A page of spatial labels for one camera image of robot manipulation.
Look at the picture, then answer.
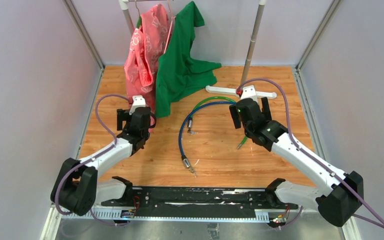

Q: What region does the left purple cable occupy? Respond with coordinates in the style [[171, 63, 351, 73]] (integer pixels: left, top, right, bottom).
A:
[[54, 94, 133, 227]]

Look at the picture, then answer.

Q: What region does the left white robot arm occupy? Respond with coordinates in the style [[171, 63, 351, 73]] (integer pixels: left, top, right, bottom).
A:
[[50, 106, 155, 216]]

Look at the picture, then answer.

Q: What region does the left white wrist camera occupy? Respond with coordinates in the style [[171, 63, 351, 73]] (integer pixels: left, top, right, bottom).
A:
[[129, 95, 147, 115]]

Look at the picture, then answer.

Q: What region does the green cable lock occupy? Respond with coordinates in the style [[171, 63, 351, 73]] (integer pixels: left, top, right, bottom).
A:
[[178, 96, 236, 153]]

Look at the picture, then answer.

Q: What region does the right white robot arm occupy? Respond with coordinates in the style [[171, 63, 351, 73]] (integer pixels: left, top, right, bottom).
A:
[[229, 97, 364, 227]]

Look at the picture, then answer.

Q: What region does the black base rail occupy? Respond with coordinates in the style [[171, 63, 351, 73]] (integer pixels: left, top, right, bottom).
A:
[[95, 186, 299, 223]]

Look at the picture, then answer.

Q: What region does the white clothes rack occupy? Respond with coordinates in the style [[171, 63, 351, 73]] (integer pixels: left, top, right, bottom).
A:
[[118, 0, 277, 99]]

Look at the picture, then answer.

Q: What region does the circuit board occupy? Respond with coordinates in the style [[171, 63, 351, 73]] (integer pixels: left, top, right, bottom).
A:
[[269, 205, 291, 228], [121, 195, 141, 218]]

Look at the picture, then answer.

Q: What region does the blue cable lock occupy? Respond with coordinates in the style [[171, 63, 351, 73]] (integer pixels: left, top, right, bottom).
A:
[[178, 96, 236, 178]]

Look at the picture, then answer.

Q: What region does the left circuit board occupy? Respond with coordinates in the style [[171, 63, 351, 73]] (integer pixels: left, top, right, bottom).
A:
[[121, 195, 141, 218]]

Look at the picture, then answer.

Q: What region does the green t-shirt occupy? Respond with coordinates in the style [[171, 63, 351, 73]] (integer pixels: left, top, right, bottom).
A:
[[155, 1, 222, 118]]

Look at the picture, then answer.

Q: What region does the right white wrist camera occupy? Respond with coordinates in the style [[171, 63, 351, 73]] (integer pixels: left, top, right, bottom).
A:
[[240, 85, 259, 105]]

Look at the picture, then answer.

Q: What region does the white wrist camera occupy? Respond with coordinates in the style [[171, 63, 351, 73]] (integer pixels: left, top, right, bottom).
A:
[[129, 95, 147, 115], [240, 85, 259, 105]]

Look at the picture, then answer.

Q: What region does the pink patterned garment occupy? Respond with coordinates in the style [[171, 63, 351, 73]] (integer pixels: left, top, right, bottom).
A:
[[123, 3, 170, 115]]

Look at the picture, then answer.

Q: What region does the right circuit board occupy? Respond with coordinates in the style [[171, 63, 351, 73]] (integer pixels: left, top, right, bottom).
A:
[[269, 205, 291, 228]]

